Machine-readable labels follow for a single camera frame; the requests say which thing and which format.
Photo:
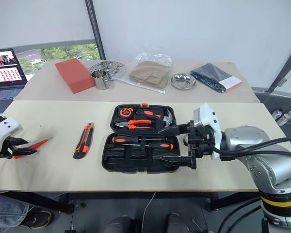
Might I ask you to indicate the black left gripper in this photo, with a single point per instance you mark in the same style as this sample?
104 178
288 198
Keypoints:
7 150

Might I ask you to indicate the orange black tape measure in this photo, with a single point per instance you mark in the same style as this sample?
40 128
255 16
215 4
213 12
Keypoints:
126 113

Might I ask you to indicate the clear bag of brown paper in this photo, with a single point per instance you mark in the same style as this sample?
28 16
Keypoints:
148 72

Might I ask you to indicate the black slanted frame pole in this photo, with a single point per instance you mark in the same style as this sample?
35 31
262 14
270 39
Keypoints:
285 65

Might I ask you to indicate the stainless steel cup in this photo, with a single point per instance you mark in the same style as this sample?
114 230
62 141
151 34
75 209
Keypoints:
102 78

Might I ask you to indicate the orange black screwdriver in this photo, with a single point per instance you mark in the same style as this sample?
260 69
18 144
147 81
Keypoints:
163 146
122 139

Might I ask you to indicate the stainless steel bowl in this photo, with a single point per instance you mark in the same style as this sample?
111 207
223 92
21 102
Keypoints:
183 80

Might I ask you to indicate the black table frame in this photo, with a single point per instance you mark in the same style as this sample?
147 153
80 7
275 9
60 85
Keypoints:
38 200

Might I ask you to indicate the dark rounded shape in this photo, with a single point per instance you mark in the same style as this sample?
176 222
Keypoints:
178 223
120 224

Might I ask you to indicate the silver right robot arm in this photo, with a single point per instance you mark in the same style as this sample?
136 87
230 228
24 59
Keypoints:
269 155

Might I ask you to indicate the person's leg in jeans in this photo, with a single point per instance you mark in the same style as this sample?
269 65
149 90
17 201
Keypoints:
7 211

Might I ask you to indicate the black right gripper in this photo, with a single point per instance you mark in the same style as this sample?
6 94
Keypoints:
201 143

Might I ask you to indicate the small orange pointed hand tool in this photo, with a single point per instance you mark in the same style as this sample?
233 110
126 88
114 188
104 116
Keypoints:
40 143

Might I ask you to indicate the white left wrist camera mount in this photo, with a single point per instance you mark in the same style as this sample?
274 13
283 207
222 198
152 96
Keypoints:
4 127

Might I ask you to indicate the claw hammer with orange grip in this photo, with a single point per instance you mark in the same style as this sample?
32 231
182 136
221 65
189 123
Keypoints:
157 115

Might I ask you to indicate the black plastic tool case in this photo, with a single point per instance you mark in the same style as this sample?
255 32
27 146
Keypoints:
135 160

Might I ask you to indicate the dark shoe with tan sole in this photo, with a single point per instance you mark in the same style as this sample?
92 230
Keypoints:
40 219

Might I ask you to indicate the red foam block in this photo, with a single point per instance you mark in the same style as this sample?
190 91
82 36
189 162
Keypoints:
74 75

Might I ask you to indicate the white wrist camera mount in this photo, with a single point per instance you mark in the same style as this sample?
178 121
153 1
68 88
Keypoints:
4 127
208 116

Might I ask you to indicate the dark blue packaged cloth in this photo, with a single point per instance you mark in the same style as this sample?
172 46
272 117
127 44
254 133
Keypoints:
211 75

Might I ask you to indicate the perforated steel disc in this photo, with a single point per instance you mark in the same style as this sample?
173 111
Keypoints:
111 66

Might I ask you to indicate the orange black utility knife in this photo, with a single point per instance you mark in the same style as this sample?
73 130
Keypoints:
83 142

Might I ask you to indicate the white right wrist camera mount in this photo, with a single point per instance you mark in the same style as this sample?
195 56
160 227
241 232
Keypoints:
208 116

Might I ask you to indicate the open laptop computer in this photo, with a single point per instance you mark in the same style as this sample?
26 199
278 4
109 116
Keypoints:
4 70

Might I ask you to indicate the black vertical frame pole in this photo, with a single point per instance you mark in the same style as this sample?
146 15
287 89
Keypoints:
94 29

